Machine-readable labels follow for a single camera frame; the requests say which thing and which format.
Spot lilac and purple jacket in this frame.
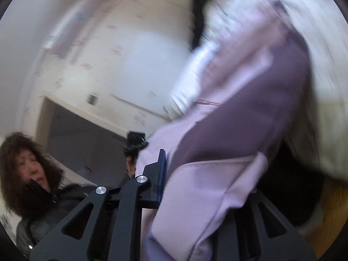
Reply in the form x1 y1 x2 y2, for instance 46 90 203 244
136 0 311 260

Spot person with brown hair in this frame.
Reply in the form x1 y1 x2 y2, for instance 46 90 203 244
1 132 95 258

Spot white striped duvet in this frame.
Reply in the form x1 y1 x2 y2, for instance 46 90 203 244
165 0 347 180

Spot black garment by wall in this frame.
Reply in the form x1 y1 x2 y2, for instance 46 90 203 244
191 0 208 51

